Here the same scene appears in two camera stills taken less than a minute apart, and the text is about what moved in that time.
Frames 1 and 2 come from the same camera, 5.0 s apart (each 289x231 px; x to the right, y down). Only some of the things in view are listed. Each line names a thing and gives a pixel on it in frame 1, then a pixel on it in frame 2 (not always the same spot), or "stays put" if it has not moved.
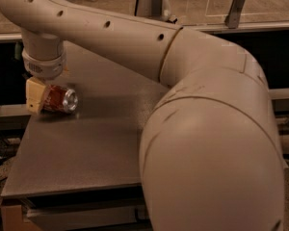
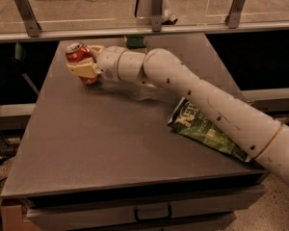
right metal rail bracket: [233, 17] stays put
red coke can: [60, 99] -> [79, 52]
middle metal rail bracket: [157, 2] stays put
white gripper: [43, 66] -> [108, 63]
